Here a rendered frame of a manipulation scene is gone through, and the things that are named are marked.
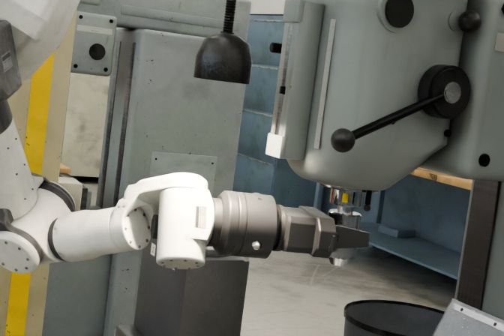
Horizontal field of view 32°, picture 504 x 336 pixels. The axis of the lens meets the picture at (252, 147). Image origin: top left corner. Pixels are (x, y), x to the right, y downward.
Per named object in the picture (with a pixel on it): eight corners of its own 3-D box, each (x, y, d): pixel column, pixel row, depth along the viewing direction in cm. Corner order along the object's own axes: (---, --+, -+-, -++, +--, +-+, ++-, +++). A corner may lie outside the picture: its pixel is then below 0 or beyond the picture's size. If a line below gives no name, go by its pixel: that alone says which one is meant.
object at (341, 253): (353, 262, 124) (358, 223, 123) (320, 256, 125) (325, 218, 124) (357, 256, 129) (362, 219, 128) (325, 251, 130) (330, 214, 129)
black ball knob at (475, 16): (466, 31, 115) (469, 8, 115) (451, 31, 118) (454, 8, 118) (484, 34, 117) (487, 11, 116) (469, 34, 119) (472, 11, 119)
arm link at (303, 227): (340, 208, 119) (255, 199, 116) (330, 278, 120) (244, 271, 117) (312, 192, 131) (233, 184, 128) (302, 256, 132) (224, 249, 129)
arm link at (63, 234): (122, 270, 124) (22, 283, 134) (151, 221, 131) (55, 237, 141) (83, 213, 119) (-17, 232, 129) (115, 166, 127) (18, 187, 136)
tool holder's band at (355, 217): (358, 223, 123) (359, 217, 123) (325, 218, 124) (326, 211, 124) (362, 219, 128) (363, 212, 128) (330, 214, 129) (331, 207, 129)
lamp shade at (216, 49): (181, 76, 113) (187, 26, 112) (214, 79, 119) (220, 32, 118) (228, 82, 109) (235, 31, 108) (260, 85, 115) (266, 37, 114)
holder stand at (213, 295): (174, 365, 153) (188, 251, 151) (132, 325, 172) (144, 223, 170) (237, 363, 158) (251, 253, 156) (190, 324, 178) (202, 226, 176)
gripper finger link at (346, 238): (365, 250, 125) (324, 246, 124) (369, 228, 125) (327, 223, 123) (370, 253, 124) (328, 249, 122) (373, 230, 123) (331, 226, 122)
